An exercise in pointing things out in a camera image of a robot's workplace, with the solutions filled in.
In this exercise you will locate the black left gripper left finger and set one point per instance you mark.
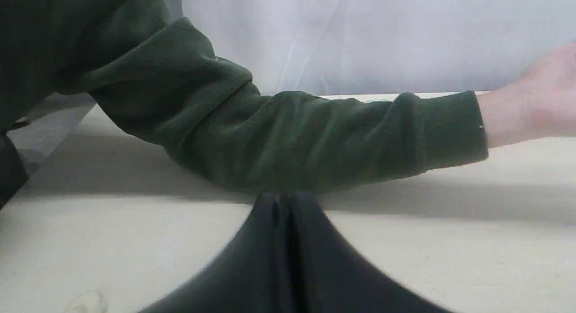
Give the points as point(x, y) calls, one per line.
point(248, 276)

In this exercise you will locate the dark green sleeved forearm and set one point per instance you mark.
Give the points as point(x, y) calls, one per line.
point(160, 81)

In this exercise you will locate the open bare human hand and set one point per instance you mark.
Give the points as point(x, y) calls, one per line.
point(541, 103)

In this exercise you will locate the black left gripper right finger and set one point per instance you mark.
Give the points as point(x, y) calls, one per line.
point(333, 276)

